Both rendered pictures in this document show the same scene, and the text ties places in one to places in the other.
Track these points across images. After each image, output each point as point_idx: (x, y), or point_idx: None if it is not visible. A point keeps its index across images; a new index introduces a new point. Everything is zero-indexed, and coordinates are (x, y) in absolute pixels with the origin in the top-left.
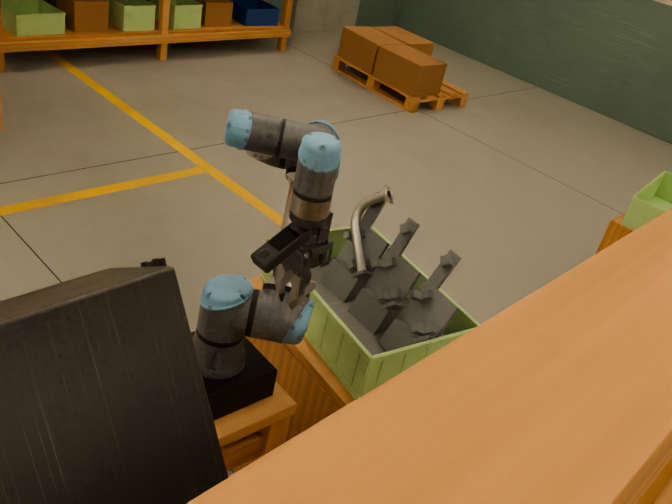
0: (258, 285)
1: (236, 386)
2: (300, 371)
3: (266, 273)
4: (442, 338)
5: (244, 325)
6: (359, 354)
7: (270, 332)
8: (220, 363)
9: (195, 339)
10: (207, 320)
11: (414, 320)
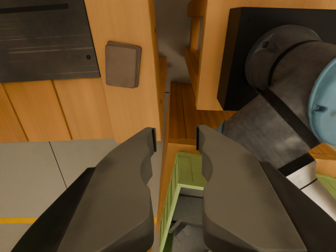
0: (329, 171)
1: (232, 58)
2: None
3: (334, 184)
4: (164, 236)
5: (274, 89)
6: (193, 180)
7: (239, 114)
8: (264, 51)
9: (317, 39)
10: (329, 48)
11: (198, 232)
